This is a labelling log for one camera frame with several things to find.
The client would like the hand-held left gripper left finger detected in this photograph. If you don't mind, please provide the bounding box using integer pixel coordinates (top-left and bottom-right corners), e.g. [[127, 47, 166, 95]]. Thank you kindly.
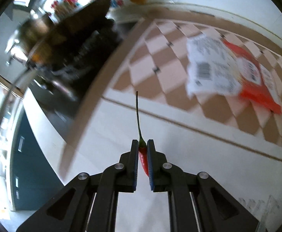
[[15, 139, 139, 232]]

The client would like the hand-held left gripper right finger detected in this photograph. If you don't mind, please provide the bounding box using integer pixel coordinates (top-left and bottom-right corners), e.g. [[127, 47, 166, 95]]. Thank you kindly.
[[147, 139, 261, 232]]

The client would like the red chili pepper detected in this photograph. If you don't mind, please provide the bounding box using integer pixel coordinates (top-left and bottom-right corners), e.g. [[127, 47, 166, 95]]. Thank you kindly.
[[135, 91, 150, 177]]

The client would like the checked table mat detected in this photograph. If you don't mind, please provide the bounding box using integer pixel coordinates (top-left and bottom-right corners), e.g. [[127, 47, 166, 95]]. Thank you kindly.
[[59, 3, 282, 182]]

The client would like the blue kitchen cabinet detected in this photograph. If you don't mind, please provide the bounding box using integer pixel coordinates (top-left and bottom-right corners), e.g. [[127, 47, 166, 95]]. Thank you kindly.
[[9, 111, 64, 212]]

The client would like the white barcode plastic packet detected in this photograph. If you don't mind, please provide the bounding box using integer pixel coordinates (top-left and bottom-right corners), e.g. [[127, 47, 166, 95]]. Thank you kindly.
[[186, 35, 242, 100]]

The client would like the black gas stove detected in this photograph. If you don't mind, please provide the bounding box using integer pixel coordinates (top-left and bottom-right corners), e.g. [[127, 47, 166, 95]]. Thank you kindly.
[[32, 17, 147, 119]]

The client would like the red and white packet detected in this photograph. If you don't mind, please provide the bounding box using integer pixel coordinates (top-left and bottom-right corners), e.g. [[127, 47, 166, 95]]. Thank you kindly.
[[222, 39, 282, 114]]

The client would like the black wok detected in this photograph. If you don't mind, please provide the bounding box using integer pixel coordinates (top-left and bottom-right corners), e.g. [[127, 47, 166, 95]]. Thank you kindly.
[[0, 0, 112, 139]]

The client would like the steel pot with lid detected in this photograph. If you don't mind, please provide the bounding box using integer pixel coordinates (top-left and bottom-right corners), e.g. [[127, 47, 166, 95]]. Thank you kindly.
[[6, 14, 57, 66]]

